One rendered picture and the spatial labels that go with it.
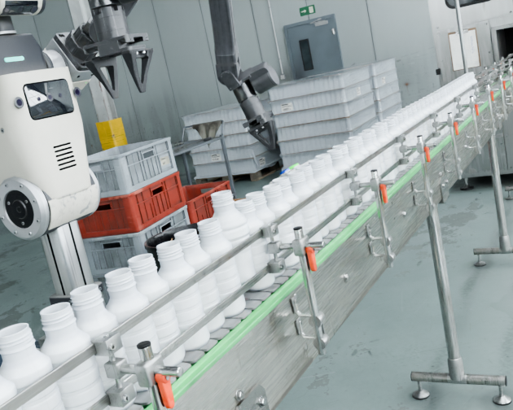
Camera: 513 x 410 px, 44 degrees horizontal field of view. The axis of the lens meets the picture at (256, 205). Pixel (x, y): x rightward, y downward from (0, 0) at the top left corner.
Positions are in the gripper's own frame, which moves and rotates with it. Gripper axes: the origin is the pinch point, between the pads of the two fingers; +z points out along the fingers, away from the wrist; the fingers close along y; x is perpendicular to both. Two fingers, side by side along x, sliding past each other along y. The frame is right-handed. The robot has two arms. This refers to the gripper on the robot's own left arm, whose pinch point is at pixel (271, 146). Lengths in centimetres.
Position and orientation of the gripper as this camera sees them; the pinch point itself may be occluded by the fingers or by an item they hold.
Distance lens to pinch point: 179.2
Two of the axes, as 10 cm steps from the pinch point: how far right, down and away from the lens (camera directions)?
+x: -8.4, 4.0, 3.7
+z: 4.5, 8.9, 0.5
